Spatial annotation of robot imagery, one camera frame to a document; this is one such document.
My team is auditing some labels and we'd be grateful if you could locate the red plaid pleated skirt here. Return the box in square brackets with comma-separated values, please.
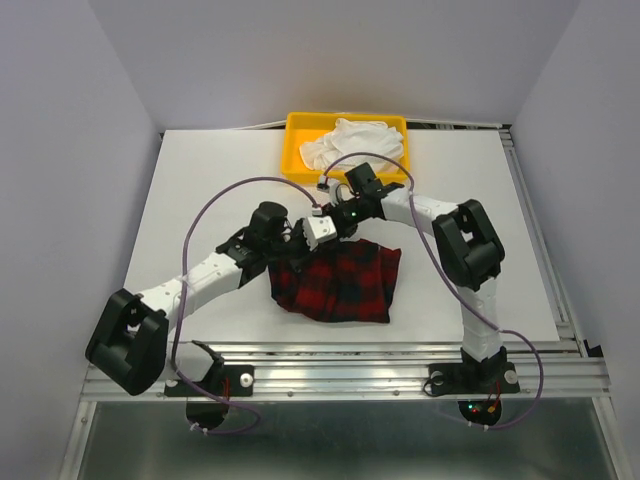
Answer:
[268, 239, 402, 324]

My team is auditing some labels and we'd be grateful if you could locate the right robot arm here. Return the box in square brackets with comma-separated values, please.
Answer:
[317, 163, 507, 396]

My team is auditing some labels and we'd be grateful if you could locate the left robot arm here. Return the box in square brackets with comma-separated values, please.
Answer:
[85, 202, 335, 396]

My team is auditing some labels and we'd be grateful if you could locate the white skirt in bin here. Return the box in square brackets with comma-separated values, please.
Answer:
[299, 118, 405, 173]

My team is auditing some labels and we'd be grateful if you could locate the yellow plastic bin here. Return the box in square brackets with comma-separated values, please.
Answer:
[281, 112, 411, 184]

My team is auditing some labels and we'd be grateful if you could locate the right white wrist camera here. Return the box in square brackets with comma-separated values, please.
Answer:
[316, 175, 350, 206]

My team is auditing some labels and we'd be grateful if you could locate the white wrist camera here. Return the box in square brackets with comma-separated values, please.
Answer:
[302, 216, 337, 251]
[316, 175, 350, 206]

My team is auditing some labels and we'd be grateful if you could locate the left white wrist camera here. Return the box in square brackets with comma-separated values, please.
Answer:
[302, 216, 337, 251]

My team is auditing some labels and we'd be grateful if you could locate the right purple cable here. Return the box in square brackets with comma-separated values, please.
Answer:
[319, 153, 546, 432]

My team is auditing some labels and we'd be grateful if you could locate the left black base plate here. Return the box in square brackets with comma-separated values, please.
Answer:
[164, 364, 255, 399]

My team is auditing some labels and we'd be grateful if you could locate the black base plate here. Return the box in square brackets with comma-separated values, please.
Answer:
[164, 364, 255, 399]
[422, 362, 521, 397]

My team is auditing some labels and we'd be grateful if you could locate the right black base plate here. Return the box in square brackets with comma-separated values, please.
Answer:
[422, 362, 521, 397]

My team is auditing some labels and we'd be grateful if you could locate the aluminium rail frame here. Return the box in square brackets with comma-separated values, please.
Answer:
[58, 118, 626, 480]

